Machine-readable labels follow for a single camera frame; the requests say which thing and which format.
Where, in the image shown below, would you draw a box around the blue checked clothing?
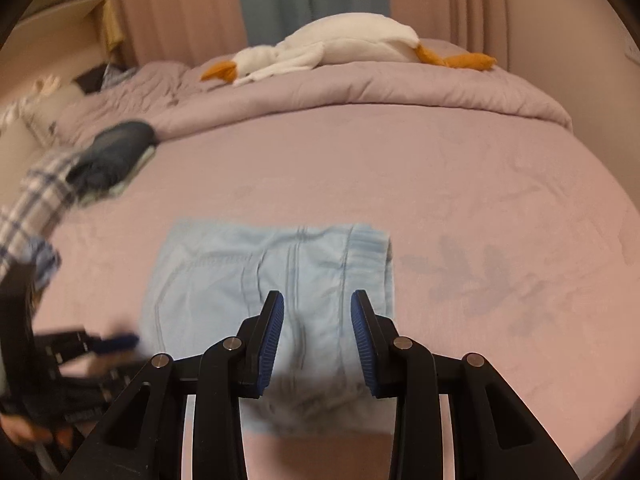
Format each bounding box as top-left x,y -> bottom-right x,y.
102,65 -> 139,89

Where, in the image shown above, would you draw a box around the mauve quilt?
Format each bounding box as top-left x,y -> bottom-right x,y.
55,42 -> 572,151

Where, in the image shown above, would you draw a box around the person's left hand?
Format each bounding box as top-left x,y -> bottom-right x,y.
0,412 -> 76,454

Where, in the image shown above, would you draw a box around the light blue strawberry pants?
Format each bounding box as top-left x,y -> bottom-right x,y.
140,217 -> 396,436

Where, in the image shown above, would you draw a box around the crumpled blue cloth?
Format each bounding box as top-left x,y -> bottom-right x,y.
20,237 -> 62,294

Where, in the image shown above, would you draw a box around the pink curtain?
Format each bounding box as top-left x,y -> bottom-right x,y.
102,0 -> 249,69
382,0 -> 512,69

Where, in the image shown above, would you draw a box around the yellow hanging cloth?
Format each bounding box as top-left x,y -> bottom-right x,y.
102,0 -> 126,54

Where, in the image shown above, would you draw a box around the white bunny plush toy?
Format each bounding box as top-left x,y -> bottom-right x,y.
0,74 -> 62,127

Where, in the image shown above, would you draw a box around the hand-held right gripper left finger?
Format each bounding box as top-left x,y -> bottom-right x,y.
60,290 -> 286,480

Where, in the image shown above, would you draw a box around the cream pillow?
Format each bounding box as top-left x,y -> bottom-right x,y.
25,82 -> 87,147

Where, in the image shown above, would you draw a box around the dark clothing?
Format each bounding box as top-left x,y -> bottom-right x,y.
75,62 -> 117,94

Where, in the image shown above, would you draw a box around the folded dark denim jeans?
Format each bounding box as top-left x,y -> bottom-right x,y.
66,120 -> 156,193

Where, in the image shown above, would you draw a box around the plaid pillow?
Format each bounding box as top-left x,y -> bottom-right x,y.
0,147 -> 84,262

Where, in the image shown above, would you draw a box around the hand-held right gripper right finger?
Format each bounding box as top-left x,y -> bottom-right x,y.
350,290 -> 581,480

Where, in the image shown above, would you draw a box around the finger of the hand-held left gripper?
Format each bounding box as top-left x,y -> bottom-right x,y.
35,329 -> 141,362
60,357 -> 152,414

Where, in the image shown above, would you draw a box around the white shelf unit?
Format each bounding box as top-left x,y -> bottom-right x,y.
15,0 -> 109,87

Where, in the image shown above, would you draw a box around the white goose plush toy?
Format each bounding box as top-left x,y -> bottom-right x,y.
201,12 -> 497,86

